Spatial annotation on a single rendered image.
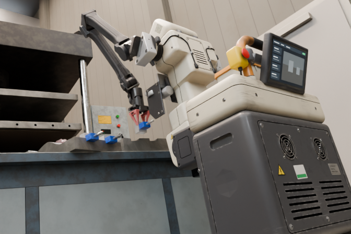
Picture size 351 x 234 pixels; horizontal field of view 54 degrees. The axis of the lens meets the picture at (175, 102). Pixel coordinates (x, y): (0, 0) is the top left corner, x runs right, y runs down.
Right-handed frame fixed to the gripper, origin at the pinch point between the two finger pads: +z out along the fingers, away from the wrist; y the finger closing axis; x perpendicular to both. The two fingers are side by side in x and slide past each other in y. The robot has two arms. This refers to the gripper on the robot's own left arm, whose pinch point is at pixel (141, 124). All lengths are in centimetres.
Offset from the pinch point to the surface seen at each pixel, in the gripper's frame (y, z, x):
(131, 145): 4.3, 10.1, -4.7
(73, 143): 38.2, 12.4, 0.6
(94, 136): 29.7, 9.8, 4.0
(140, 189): 4.3, 32.5, -2.5
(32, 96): 21, -53, -93
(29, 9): -175, -570, -635
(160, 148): -11.8, 11.7, -2.3
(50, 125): 10, -30, -88
